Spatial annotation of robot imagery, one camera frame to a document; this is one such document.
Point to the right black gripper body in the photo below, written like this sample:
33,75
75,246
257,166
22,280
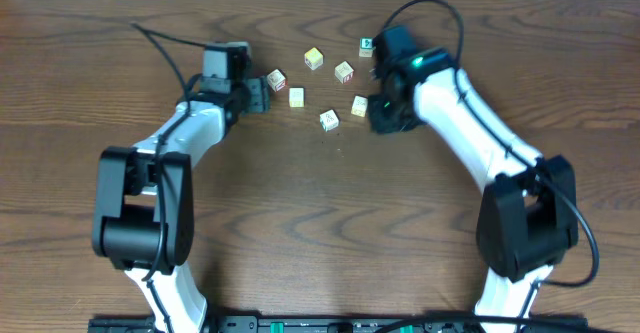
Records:
384,118

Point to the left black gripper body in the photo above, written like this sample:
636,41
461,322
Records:
257,94

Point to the pale yellow block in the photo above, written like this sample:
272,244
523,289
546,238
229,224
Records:
296,97
359,106

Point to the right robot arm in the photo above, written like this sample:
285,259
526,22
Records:
525,224

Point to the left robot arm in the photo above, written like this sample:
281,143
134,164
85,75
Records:
144,206

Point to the red edged left block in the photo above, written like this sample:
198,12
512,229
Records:
276,80

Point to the red sided center block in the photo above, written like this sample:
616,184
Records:
344,72

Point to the blue edged front block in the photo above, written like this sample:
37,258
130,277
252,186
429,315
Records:
329,120

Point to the yellow top block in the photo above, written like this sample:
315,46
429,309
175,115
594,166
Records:
313,58

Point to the green framed block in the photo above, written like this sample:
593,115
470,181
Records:
366,47

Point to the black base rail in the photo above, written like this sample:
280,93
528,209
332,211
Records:
436,324

